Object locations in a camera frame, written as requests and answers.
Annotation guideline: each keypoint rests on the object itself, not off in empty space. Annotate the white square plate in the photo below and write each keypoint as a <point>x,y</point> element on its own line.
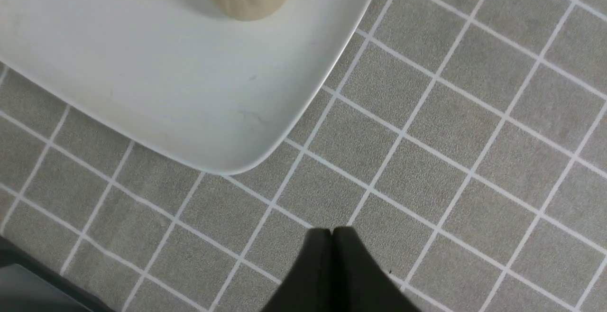
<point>179,77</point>

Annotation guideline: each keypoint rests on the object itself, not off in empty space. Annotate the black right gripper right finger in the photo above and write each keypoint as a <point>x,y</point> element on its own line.
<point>358,282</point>

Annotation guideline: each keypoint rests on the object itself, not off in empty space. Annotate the grey checked tablecloth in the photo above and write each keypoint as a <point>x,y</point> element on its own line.
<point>464,140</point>

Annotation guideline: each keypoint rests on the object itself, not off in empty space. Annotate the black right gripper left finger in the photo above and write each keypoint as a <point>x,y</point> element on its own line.
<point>307,286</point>

